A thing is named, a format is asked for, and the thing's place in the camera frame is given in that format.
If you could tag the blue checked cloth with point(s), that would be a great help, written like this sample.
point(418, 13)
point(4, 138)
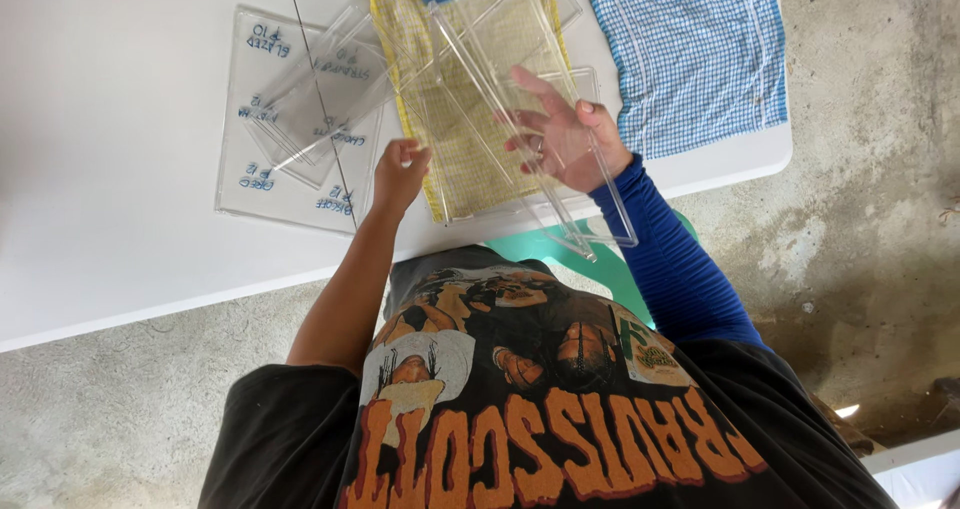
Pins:
point(690, 51)

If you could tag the black printed t-shirt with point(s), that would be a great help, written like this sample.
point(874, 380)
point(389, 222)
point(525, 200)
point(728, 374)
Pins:
point(540, 419)

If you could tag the small clear acrylic panel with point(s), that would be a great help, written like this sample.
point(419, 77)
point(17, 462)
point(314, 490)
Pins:
point(289, 156)
point(330, 81)

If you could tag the yellow checked cloth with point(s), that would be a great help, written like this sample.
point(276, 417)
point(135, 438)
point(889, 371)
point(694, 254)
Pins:
point(465, 156)

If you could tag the person's left fingers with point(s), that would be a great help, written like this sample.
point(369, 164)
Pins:
point(405, 152)

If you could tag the white bench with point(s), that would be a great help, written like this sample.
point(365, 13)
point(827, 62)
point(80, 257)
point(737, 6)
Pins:
point(919, 471)

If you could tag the person's right hand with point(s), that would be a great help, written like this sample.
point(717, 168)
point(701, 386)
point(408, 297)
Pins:
point(576, 150)

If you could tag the green plastic chair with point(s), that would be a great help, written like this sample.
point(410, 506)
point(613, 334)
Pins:
point(600, 269)

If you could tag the large handwritten clear acrylic panel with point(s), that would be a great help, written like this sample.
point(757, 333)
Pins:
point(259, 194)

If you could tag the person's left hand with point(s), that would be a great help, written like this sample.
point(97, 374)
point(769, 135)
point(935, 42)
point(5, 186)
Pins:
point(396, 180)

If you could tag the clear acrylic display tray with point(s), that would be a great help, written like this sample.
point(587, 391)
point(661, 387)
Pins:
point(480, 58)

